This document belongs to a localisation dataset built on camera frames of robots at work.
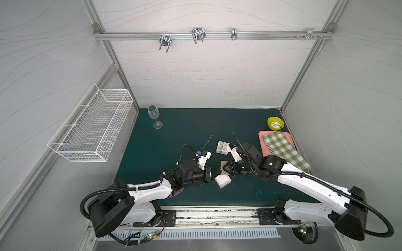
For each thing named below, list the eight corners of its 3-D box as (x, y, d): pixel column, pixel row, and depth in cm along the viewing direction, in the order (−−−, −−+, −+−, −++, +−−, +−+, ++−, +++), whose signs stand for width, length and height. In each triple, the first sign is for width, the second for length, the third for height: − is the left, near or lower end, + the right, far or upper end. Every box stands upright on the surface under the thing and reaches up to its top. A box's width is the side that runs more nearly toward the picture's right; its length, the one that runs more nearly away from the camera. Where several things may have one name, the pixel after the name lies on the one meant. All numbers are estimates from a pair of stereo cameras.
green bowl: (267, 132, 110) (270, 127, 105) (264, 121, 117) (266, 116, 112) (283, 132, 110) (286, 127, 105) (278, 121, 117) (281, 116, 112)
